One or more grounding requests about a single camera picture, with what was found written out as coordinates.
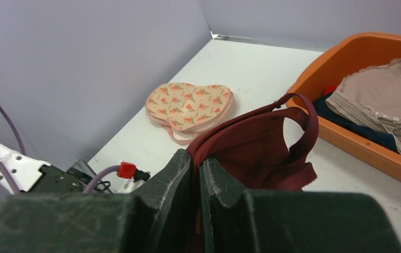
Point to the beige pink bra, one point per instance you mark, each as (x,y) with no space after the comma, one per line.
(371,98)

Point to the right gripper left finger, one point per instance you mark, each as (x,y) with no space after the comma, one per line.
(153,218)

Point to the maroon bra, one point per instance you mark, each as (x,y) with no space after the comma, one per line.
(265,148)

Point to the orange plastic bin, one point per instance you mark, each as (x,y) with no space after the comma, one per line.
(349,56)

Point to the floral mesh laundry bag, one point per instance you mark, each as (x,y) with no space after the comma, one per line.
(186,111)

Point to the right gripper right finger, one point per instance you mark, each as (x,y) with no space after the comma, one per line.
(238,219)

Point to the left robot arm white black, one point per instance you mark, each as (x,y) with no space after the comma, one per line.
(36,176)

